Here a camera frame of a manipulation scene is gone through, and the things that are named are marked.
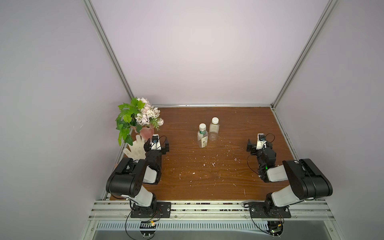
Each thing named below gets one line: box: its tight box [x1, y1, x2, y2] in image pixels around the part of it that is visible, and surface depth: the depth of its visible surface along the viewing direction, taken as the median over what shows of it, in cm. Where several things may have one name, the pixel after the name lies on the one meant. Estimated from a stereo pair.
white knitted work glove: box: [123, 134, 146, 161], surface depth 96 cm
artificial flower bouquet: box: [115, 97, 164, 147], surface depth 77 cm
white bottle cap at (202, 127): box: [199, 123, 207, 132], surface depth 85 cm
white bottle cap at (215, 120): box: [211, 117, 219, 125], surface depth 89 cm
